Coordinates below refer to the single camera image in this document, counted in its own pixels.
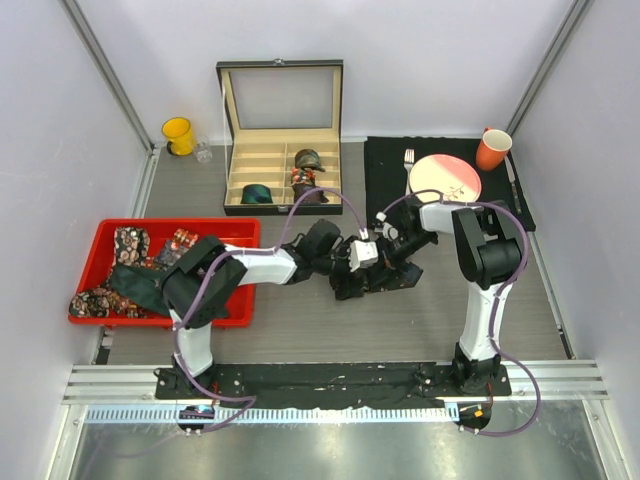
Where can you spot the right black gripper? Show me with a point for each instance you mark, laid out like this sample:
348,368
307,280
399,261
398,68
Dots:
387,261

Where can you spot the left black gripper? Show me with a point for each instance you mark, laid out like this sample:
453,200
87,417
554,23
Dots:
342,288

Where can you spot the black gold leaf tie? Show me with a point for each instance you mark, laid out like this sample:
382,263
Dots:
376,279

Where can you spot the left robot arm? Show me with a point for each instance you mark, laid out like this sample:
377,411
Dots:
198,286

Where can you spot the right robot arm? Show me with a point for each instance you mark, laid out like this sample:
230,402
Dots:
492,250

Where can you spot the rolled dark maroon tie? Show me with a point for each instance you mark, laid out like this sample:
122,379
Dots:
308,194

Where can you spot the pink cream plate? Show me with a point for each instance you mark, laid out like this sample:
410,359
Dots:
456,179

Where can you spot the black placemat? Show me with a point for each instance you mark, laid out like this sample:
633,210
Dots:
385,176

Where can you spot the silver fork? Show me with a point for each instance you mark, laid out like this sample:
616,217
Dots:
408,162

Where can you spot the rolled orange floral tie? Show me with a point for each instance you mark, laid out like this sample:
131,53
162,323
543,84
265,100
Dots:
303,176

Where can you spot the red plastic bin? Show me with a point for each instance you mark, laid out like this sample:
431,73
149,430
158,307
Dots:
242,232

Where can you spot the rolled green blue tie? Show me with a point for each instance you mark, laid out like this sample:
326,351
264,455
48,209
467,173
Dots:
256,194

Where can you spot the silver knife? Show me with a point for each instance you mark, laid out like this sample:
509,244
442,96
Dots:
512,180

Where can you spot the orange mug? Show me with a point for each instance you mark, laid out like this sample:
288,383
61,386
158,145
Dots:
494,146

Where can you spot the orange striped rolled tie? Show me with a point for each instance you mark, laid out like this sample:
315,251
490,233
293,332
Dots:
184,238

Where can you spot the black tie storage box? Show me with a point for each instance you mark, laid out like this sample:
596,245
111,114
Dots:
273,109

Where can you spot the clear glass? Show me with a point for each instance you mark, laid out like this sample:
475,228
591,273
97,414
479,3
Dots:
202,149

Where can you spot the dark green leaf tie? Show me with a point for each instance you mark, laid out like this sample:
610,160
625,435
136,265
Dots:
140,285

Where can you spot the yellow mug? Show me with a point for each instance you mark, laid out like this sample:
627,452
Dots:
179,135

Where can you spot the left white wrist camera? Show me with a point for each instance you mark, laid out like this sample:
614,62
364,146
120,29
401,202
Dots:
362,254

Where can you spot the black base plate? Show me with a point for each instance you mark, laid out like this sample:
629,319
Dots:
324,386

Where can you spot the aluminium front rail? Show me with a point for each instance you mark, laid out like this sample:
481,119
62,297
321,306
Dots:
119,394

